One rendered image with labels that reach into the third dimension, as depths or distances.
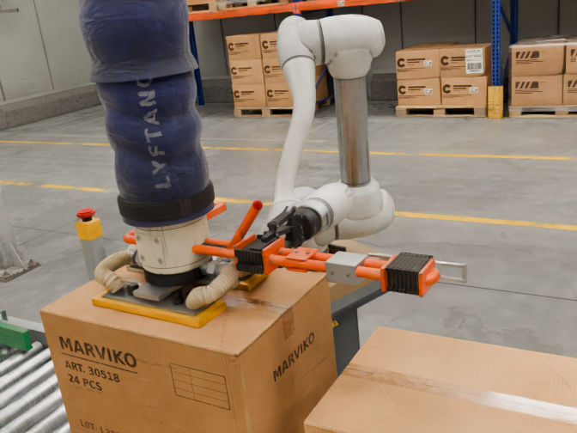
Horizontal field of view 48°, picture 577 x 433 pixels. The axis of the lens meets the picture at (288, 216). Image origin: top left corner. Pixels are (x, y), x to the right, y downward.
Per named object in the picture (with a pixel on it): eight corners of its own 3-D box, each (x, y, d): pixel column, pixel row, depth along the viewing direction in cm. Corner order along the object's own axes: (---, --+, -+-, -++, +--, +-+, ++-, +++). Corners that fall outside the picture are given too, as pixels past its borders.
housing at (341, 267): (325, 282, 132) (323, 262, 131) (340, 269, 137) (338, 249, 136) (356, 287, 129) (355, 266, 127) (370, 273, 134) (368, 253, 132)
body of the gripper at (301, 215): (318, 206, 156) (300, 220, 148) (322, 239, 159) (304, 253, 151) (292, 204, 160) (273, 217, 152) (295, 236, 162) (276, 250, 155)
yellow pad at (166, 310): (92, 305, 158) (88, 287, 156) (121, 288, 165) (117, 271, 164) (200, 329, 140) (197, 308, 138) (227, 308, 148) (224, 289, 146)
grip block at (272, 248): (233, 271, 142) (230, 247, 140) (258, 255, 150) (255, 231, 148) (265, 277, 138) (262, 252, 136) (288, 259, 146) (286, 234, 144)
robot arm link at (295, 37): (279, 54, 184) (325, 47, 185) (270, 9, 193) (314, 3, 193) (281, 83, 196) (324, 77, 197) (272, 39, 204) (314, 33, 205)
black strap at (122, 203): (99, 216, 150) (95, 200, 149) (165, 187, 168) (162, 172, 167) (173, 225, 138) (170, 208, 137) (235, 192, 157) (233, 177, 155)
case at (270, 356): (73, 443, 172) (38, 309, 158) (170, 365, 204) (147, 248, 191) (262, 512, 141) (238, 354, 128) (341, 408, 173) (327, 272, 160)
